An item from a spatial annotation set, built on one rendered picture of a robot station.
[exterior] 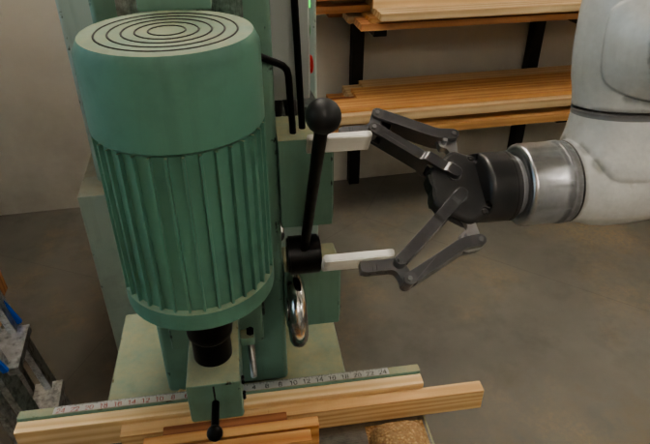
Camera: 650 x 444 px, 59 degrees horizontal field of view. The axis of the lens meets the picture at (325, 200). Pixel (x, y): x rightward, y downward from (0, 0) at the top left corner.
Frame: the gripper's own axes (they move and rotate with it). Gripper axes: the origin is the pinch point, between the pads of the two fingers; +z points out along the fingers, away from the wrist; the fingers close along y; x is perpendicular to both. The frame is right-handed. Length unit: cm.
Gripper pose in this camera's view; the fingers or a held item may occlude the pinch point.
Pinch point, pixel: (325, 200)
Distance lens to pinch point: 59.1
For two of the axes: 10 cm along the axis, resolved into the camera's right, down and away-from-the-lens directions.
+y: -1.3, -9.0, 4.2
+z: -9.9, 0.8, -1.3
